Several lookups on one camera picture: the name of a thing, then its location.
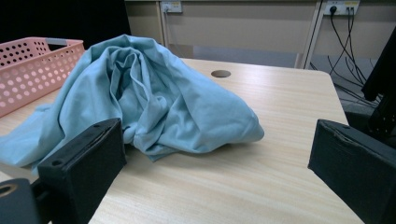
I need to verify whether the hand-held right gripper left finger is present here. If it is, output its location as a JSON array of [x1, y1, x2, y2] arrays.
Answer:
[[36, 117, 128, 224]]

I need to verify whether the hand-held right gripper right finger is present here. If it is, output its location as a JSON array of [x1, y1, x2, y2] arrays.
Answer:
[[307, 119, 396, 224]]

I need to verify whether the light blue cloth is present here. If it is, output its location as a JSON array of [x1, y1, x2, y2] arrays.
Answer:
[[0, 34, 265, 175]]

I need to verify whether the wall socket panel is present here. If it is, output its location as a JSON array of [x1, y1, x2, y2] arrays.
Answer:
[[160, 0, 184, 14]]

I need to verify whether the black metal stand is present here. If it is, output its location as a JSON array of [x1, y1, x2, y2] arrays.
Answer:
[[361, 26, 396, 147]]

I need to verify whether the round desk cable hole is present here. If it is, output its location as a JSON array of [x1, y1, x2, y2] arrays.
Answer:
[[210, 69, 232, 78]]

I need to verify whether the white wall cable conduit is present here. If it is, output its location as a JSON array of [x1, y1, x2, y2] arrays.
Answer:
[[293, 0, 325, 69], [157, 1, 171, 48]]

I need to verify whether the black power cable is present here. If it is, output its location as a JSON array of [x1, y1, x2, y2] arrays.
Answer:
[[326, 7, 363, 85], [329, 6, 368, 87]]

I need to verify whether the wall socket with plugs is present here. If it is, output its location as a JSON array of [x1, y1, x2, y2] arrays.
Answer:
[[323, 0, 361, 16]]

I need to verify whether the pink perforated plastic basket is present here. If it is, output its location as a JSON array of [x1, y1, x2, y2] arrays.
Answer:
[[0, 36, 86, 119]]

